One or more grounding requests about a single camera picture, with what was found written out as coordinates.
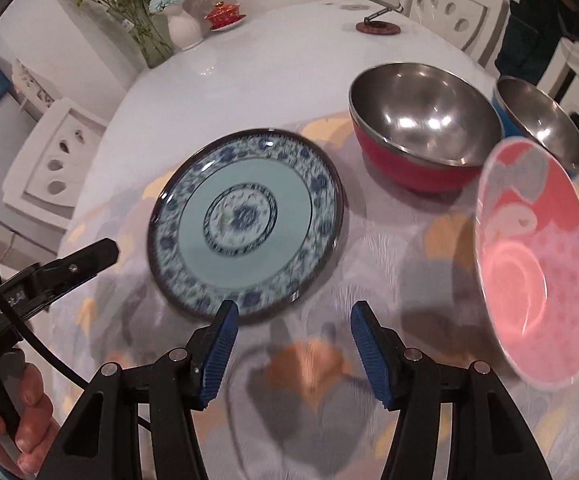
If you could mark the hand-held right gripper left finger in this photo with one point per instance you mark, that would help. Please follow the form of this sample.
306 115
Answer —
219 355

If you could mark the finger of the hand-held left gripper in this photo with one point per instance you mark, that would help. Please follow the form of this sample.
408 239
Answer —
74 266

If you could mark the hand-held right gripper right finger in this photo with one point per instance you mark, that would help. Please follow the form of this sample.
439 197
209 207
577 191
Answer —
369 355

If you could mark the blue patterned plate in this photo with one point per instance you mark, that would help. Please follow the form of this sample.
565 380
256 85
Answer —
244 210

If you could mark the red steel bowl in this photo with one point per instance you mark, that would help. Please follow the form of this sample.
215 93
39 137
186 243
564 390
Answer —
409 170

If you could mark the pink patterned bowl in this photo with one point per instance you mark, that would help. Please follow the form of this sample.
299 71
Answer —
544 270

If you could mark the blue steel bowl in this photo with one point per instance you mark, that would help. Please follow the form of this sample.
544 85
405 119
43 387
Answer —
539 115

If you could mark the person's left hand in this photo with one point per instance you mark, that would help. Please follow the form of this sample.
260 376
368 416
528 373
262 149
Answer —
39 422

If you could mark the fan patterned tablecloth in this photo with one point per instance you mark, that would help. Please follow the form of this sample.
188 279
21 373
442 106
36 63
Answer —
394 260

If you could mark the white appliance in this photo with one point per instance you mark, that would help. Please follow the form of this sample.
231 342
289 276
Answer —
4 130

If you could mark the glass vase with green branches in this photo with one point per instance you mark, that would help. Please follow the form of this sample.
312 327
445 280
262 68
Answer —
144 35

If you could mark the white vase with blue flowers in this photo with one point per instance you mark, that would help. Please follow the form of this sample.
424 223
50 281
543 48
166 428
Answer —
185 30

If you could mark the red lidded cup with saucer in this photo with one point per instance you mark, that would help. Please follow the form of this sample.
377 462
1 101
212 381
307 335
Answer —
224 14

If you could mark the metal stand with round base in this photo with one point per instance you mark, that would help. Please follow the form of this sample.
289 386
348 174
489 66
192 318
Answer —
377 28

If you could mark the dark cloth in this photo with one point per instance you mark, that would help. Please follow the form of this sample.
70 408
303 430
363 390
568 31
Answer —
529 20

